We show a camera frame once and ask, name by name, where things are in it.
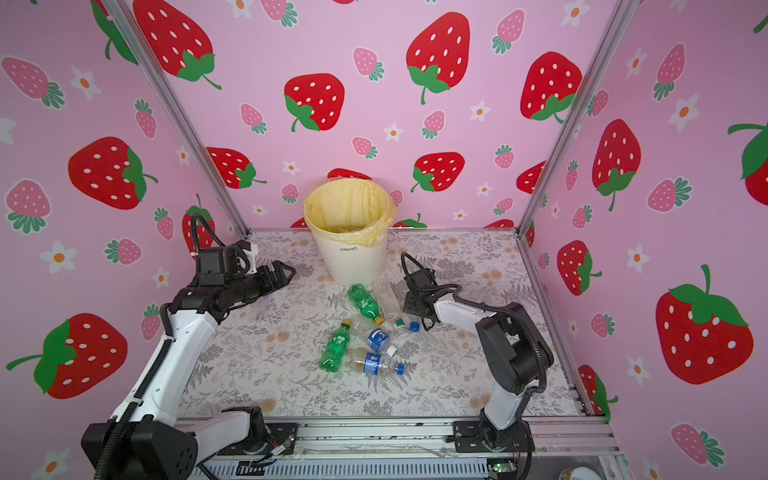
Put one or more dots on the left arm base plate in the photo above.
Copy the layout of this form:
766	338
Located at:
280	436

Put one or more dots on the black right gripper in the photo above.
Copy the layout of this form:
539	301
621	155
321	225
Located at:
408	302

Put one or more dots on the left aluminium corner post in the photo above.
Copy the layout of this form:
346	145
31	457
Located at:
124	19

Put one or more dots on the white plastic waste bin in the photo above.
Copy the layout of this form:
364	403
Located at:
353	257

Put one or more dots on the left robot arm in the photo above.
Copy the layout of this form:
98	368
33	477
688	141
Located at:
141	439

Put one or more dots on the aluminium corner post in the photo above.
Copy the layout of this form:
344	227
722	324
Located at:
605	51
124	19

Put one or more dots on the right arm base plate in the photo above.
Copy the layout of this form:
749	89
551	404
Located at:
482	437

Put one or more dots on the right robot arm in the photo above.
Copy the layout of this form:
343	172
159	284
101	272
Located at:
514	349

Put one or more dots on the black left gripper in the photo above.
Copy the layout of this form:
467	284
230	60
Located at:
279	277

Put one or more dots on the clear plastic pen box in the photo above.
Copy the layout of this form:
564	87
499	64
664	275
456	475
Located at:
261	306

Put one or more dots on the yellow bin liner bag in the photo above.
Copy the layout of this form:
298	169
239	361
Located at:
352	211

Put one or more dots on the clear bottle blue cap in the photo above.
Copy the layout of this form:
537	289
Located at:
373	364

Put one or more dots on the green bottle near bin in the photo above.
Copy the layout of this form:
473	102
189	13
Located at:
365	303

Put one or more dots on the green bottle yellow cap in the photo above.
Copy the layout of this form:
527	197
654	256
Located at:
332	358

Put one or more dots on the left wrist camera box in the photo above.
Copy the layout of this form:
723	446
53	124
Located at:
216	266

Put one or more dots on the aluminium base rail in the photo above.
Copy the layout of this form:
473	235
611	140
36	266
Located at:
416	448

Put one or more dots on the clear bottle blue label middle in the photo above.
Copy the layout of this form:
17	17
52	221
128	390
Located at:
373	337

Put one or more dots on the right aluminium corner post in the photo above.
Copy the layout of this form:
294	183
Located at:
605	51

